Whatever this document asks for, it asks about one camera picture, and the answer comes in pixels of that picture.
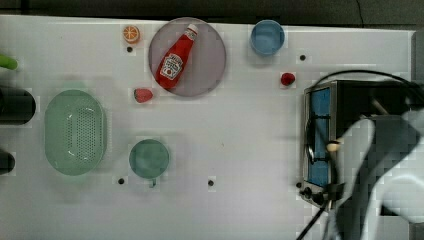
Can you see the peeled toy banana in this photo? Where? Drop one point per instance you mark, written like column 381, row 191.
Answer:
column 334, row 145

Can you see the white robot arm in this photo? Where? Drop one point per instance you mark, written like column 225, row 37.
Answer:
column 380, row 164

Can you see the black toaster oven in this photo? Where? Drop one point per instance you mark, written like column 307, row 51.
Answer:
column 331, row 109

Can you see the grey round plate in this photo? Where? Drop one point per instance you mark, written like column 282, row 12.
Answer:
column 206, row 63

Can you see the red ketchup bottle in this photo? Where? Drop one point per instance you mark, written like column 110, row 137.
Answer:
column 174, row 61

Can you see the green metal cup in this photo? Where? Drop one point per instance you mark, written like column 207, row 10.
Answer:
column 149, row 159

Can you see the toy strawberry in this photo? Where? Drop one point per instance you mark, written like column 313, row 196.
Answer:
column 142, row 95

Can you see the small red toy fruit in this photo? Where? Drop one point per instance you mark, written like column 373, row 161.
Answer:
column 287, row 79

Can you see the blue plastic cup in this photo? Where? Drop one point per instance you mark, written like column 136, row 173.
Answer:
column 267, row 37

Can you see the toy orange slice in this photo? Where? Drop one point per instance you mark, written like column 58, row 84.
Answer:
column 131, row 34

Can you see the green colander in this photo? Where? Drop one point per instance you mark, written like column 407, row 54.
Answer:
column 75, row 132

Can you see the large black pot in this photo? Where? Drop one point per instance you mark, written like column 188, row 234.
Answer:
column 17, row 106

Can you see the small black cup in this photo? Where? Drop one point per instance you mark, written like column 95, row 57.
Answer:
column 7, row 162

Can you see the green toy pepper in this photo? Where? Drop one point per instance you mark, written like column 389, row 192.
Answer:
column 8, row 62

